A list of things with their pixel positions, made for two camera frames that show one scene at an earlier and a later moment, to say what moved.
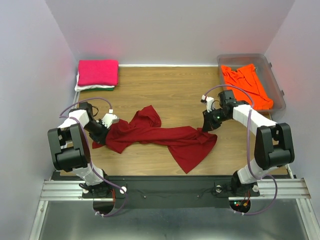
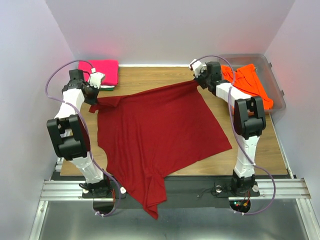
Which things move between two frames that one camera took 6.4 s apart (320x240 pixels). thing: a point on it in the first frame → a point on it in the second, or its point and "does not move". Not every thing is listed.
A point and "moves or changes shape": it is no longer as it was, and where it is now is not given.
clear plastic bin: [266, 76] does not move
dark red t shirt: [186, 145] moves or changes shape
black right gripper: [209, 124] → [198, 79]
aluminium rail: [270, 189] does not move
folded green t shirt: [98, 89] does not move
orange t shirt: [247, 78] does not move
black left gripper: [101, 138] → [94, 100]
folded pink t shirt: [94, 72] does not move
